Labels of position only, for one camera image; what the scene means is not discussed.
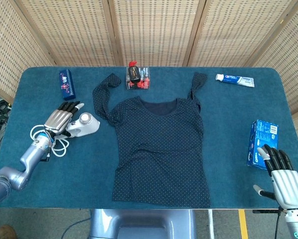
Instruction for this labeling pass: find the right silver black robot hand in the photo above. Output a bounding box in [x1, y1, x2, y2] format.
[253, 143, 298, 210]

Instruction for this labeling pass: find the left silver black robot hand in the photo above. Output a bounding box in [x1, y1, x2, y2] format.
[43, 100, 85, 137]

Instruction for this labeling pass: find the white steamer power cord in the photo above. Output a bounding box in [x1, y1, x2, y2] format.
[29, 123, 70, 157]

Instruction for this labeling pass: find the white handheld steamer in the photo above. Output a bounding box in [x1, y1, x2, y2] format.
[65, 112, 101, 137]

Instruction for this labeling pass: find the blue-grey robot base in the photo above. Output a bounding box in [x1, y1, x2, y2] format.
[88, 208, 197, 239]

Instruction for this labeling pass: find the blue polka dot shirt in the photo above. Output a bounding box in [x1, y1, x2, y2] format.
[92, 72, 212, 209]

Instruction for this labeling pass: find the dark blue patterned box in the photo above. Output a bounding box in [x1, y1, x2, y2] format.
[58, 69, 77, 101]

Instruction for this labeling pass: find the blue Oreo cookie box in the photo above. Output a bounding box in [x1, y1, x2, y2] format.
[246, 119, 279, 171]

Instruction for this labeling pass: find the teal carpet table mat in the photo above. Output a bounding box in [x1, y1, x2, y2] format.
[0, 66, 298, 210]

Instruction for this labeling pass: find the woven folding screen panel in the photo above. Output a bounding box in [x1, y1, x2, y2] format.
[0, 0, 56, 105]
[14, 0, 123, 67]
[182, 0, 298, 67]
[107, 0, 206, 67]
[248, 0, 298, 160]

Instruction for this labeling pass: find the black device with red top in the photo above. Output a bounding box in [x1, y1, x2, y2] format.
[128, 60, 141, 84]

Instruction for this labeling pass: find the clear box with red print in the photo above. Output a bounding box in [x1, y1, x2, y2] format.
[125, 66, 152, 91]

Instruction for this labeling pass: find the white blue toothpaste tube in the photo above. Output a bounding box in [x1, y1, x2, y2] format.
[215, 73, 255, 88]

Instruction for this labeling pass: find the brown shoe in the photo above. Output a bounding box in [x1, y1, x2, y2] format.
[0, 224, 16, 239]

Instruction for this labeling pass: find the black bracket under table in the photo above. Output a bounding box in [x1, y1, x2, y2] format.
[252, 209, 283, 214]

